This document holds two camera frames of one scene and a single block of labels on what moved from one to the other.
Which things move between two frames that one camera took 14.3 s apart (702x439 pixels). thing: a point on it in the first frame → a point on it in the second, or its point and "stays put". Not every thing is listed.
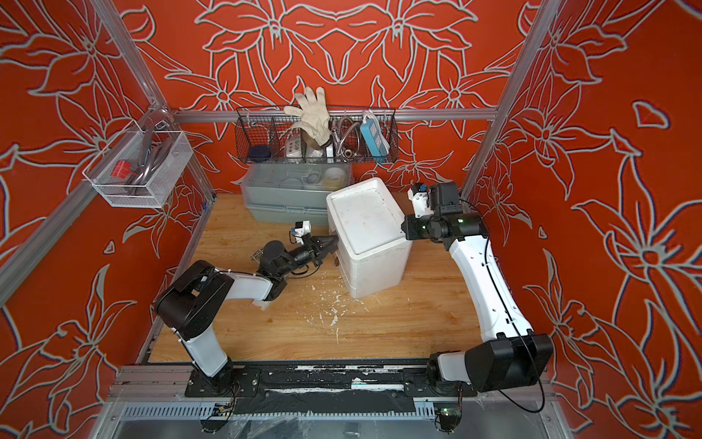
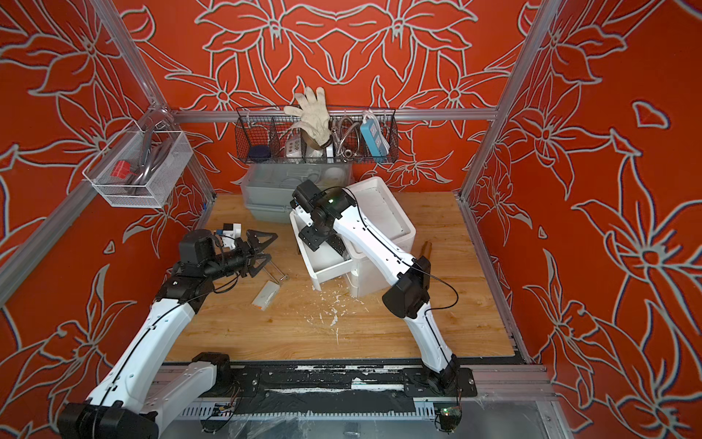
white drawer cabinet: x=374 y=253 stays put
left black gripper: x=322 y=255 → x=249 y=257
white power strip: x=293 y=147 stays put
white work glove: x=315 y=121 stays put
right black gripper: x=410 y=232 → x=311 y=240
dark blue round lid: x=260 y=153 stays put
